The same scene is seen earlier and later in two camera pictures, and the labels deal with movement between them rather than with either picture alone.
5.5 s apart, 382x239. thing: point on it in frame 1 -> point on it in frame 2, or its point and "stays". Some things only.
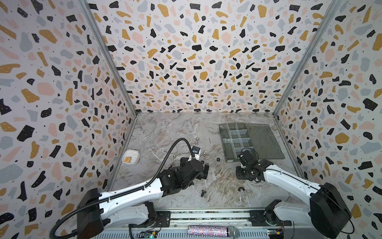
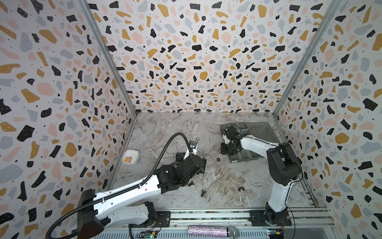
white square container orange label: x=131 y=157 stays
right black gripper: x=243 y=170 -> x=227 y=146
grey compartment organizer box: x=259 y=139 stays
